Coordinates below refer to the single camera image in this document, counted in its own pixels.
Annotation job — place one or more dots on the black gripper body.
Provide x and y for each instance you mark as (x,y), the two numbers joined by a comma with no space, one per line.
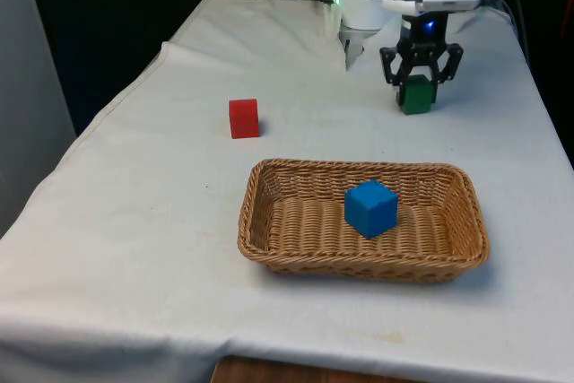
(423,33)

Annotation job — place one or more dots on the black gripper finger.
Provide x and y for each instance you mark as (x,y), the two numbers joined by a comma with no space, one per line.
(389,60)
(453,60)

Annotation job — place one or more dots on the green cube block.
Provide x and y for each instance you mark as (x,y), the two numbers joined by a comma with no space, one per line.
(417,96)

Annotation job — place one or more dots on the wicker basket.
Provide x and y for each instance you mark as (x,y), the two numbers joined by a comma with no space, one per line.
(314,239)

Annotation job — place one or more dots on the blue cube block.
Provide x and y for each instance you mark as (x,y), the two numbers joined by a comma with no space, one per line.
(370,210)

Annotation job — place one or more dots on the red cube block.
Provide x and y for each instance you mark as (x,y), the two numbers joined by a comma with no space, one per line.
(244,118)

